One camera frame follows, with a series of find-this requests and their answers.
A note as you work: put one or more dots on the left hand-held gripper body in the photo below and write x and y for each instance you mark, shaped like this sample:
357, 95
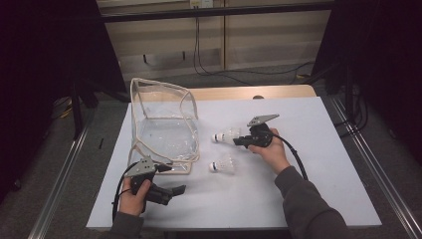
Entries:
142, 167

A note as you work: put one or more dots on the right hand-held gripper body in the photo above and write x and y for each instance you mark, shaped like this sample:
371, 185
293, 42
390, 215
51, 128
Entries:
260, 136

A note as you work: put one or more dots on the white shuttlecock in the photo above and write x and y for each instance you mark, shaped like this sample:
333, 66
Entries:
235, 132
225, 165
220, 136

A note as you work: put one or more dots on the clear plastic bag beige trim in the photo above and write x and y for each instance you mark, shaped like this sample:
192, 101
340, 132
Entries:
166, 139

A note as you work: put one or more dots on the person's right hand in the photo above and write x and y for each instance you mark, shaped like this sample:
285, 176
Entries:
275, 154

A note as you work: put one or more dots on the person's left hand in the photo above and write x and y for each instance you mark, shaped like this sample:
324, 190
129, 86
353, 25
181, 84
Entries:
132, 204

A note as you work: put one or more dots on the dark round knob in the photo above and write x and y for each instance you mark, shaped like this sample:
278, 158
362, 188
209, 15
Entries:
258, 97

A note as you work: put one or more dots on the small black floor piece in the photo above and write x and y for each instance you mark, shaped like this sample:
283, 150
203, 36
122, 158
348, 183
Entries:
101, 143

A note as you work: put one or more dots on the white table cover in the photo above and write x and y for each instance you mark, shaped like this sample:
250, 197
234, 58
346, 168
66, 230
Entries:
232, 199

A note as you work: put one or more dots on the black metal stand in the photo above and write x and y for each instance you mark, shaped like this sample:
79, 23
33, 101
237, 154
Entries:
77, 113

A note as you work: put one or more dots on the black horizontal bar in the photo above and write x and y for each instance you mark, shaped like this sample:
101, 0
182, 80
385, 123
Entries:
215, 12

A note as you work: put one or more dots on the dark curtain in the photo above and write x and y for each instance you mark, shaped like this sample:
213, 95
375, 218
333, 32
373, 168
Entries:
391, 66
40, 83

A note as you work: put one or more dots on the metal floor rail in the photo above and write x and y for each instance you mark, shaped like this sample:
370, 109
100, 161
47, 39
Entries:
59, 186
371, 162

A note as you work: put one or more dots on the black wall bracket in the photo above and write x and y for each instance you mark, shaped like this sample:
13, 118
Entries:
145, 58

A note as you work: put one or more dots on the white wall socket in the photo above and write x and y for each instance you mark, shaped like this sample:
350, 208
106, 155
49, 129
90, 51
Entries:
200, 3

